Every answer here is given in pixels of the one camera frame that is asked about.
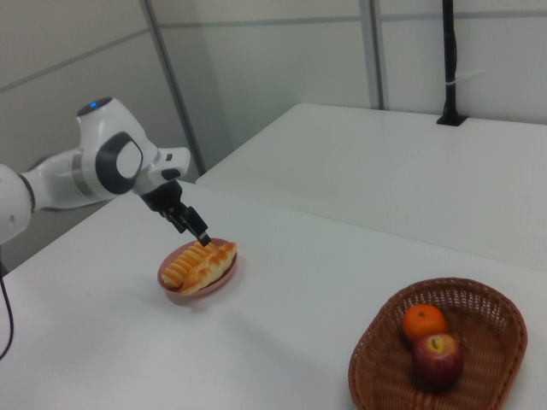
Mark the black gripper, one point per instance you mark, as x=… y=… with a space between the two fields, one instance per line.
x=164 y=197

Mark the striped toy bread roll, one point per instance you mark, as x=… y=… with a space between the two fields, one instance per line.
x=184 y=262

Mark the braided toy bread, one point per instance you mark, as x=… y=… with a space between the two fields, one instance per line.
x=211 y=267

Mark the orange toy mandarin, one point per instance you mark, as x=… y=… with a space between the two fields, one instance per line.
x=423 y=322

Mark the red toy apple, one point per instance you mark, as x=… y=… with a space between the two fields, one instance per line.
x=437 y=361

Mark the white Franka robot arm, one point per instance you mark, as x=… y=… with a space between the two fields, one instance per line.
x=98 y=141

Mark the pink plate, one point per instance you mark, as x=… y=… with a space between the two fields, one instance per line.
x=168 y=261

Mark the brown woven basket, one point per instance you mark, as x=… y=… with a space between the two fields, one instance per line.
x=491 y=341

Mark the grey metal partition post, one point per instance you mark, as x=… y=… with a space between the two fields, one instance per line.
x=175 y=85
x=378 y=55

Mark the black camera stand pole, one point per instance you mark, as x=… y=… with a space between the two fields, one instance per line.
x=449 y=64

